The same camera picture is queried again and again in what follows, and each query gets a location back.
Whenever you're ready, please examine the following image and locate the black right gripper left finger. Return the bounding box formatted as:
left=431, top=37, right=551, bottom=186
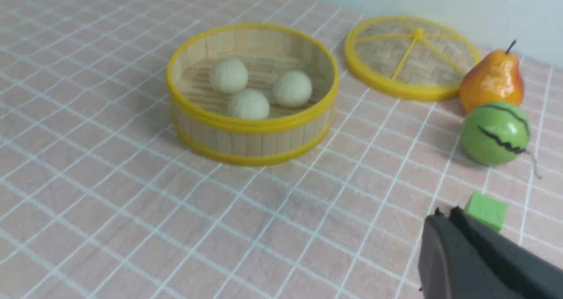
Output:
left=419, top=208, right=528, bottom=299

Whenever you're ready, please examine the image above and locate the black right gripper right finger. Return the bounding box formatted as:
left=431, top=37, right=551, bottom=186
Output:
left=449, top=207, right=563, bottom=299

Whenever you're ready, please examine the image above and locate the white toy bun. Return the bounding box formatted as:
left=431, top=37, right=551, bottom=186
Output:
left=272, top=71, right=312, bottom=108
left=209, top=58, right=249, bottom=94
left=227, top=89, right=270, bottom=121

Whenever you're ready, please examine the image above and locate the woven bamboo steamer lid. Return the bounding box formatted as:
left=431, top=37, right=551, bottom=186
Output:
left=344, top=16, right=481, bottom=102

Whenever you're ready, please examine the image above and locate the bamboo steamer tray yellow rim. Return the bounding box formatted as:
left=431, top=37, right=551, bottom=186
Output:
left=166, top=24, right=340, bottom=166

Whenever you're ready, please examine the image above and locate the green foam cube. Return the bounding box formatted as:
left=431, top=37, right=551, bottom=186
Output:
left=463, top=192, right=507, bottom=233

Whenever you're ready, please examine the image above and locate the green toy watermelon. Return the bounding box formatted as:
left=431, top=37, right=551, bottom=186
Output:
left=461, top=102, right=542, bottom=179

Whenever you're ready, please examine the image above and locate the orange toy pear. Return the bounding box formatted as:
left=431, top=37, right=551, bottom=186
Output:
left=459, top=39, right=525, bottom=114

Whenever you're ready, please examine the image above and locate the pink checkered tablecloth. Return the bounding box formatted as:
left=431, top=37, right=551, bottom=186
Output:
left=0, top=0, right=562, bottom=299

